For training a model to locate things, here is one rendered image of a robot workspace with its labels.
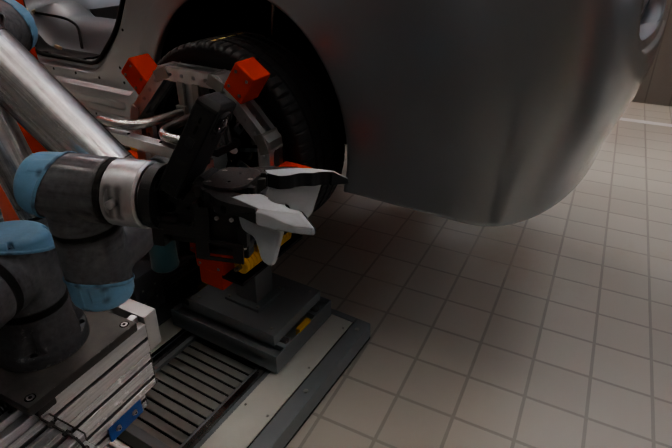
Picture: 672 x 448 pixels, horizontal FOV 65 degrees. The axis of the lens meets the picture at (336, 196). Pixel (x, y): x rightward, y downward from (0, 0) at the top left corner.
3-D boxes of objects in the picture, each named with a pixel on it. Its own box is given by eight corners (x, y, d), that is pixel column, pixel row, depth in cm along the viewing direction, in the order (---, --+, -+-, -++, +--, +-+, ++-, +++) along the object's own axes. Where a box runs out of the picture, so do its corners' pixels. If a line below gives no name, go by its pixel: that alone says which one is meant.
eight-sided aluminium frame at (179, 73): (288, 253, 163) (280, 77, 138) (276, 264, 158) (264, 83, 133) (162, 210, 187) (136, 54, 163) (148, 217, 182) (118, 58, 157)
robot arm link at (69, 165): (65, 201, 66) (48, 137, 62) (145, 211, 64) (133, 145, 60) (18, 233, 59) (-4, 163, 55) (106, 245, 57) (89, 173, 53)
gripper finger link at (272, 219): (315, 278, 48) (258, 244, 55) (316, 217, 46) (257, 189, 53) (287, 288, 46) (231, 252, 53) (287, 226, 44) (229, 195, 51)
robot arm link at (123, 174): (136, 150, 61) (90, 169, 53) (173, 153, 60) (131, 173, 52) (142, 211, 63) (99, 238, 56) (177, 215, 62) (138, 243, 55)
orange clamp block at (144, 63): (166, 76, 161) (148, 52, 161) (146, 81, 155) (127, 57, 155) (157, 89, 166) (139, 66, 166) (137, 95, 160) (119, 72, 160)
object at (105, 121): (190, 118, 153) (186, 82, 148) (137, 139, 138) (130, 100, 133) (148, 109, 161) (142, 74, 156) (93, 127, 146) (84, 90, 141)
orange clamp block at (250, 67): (258, 98, 146) (271, 73, 140) (239, 105, 140) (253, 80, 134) (240, 80, 147) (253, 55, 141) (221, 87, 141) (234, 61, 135)
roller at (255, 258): (296, 237, 189) (296, 223, 186) (243, 280, 167) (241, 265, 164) (283, 233, 192) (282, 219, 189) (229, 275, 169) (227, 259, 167)
